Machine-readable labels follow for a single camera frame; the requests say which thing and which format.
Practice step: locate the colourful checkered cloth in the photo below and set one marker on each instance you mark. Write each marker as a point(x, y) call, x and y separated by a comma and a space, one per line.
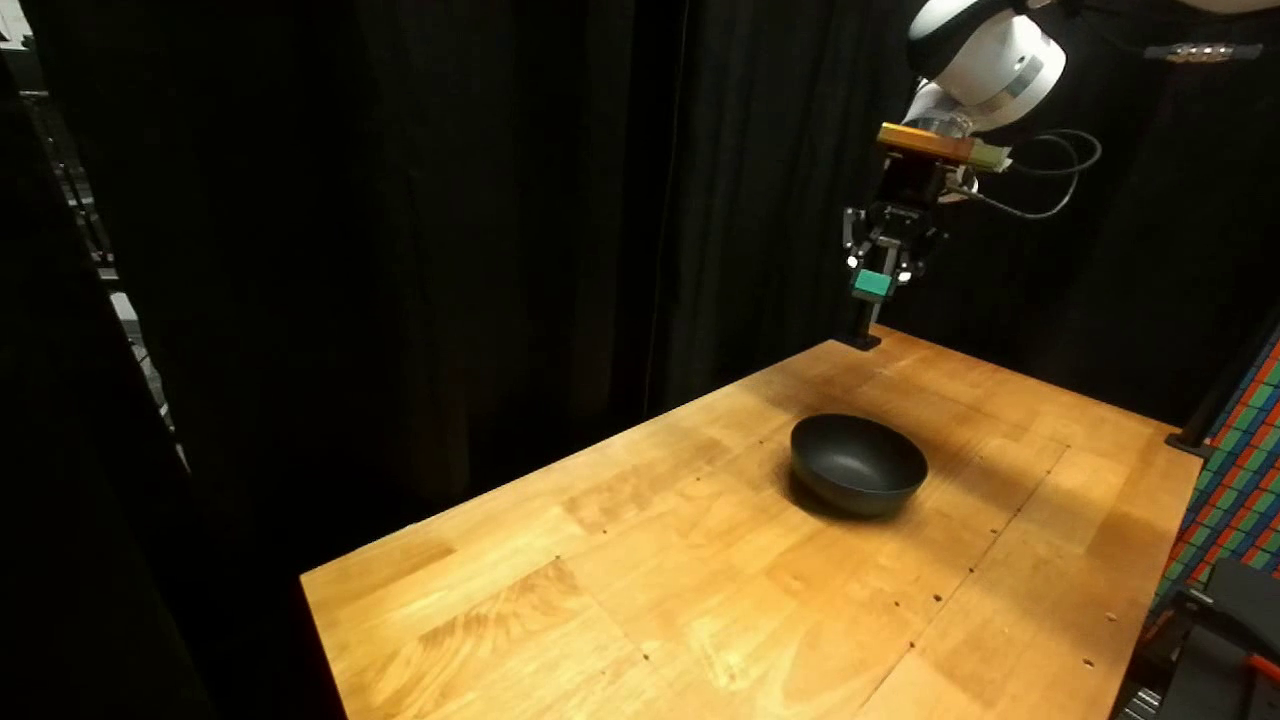
point(1235, 467)

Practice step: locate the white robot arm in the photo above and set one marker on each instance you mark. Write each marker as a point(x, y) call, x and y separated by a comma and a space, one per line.
point(992, 57)

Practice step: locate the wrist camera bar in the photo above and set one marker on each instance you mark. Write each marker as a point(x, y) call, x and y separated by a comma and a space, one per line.
point(940, 144)

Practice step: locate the black bowl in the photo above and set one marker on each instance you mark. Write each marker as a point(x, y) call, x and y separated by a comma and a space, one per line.
point(857, 460)

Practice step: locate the black curtain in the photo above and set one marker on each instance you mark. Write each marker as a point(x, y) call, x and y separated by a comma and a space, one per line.
point(466, 203)

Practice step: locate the green block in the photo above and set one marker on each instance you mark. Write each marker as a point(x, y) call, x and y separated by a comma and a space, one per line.
point(872, 284)

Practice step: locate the black table clamp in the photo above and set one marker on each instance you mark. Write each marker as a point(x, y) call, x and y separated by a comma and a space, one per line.
point(862, 331)

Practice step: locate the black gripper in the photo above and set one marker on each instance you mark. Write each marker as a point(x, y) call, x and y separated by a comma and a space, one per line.
point(921, 184)

